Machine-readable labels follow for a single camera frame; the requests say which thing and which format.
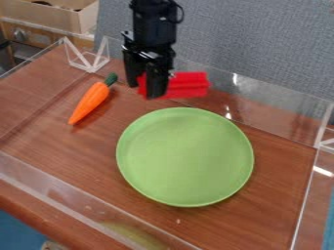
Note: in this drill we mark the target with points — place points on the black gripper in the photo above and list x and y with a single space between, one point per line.
148 44

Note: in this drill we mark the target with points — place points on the red star-shaped block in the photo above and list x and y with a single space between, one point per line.
185 84

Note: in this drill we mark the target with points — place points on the green round plate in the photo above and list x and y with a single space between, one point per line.
184 157

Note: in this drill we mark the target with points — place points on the orange toy carrot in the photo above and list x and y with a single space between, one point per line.
92 98

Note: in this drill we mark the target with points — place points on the cardboard box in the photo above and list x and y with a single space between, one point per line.
68 15

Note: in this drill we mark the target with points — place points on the clear acrylic tray wall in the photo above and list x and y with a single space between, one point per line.
61 184

